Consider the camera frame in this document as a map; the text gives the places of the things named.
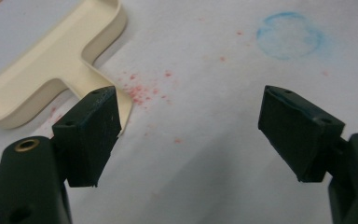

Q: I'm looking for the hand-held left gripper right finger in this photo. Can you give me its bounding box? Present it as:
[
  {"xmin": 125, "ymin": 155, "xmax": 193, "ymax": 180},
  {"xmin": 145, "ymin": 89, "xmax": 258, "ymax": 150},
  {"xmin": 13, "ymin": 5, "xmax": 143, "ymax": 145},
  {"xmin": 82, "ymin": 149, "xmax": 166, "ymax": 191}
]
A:
[{"xmin": 257, "ymin": 85, "xmax": 358, "ymax": 224}]

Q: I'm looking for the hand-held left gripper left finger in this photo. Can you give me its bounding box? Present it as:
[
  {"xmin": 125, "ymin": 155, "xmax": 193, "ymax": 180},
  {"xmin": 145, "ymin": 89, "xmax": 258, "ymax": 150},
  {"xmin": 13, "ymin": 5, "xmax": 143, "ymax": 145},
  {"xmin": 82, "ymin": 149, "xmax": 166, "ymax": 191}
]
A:
[{"xmin": 0, "ymin": 86, "xmax": 122, "ymax": 224}]

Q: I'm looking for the cream plastic dustpan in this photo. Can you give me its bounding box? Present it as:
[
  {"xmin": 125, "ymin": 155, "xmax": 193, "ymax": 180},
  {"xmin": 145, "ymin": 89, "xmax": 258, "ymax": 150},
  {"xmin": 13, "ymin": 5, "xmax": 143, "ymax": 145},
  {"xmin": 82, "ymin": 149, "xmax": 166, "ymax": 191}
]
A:
[{"xmin": 0, "ymin": 0, "xmax": 133, "ymax": 135}]

